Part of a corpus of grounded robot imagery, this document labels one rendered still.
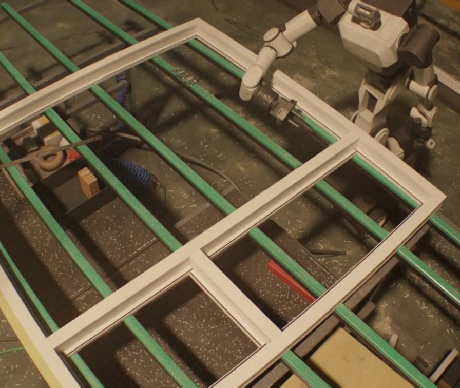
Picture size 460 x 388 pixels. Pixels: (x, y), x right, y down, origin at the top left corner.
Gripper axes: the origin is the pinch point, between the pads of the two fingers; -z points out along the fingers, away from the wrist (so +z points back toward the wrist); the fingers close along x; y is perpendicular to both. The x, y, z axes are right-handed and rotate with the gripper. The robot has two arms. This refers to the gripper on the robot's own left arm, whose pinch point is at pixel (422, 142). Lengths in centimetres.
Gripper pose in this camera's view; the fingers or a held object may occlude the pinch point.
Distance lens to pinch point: 263.7
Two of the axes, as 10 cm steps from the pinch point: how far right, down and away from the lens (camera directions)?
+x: -6.6, 7.3, -1.6
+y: 7.0, 5.2, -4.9
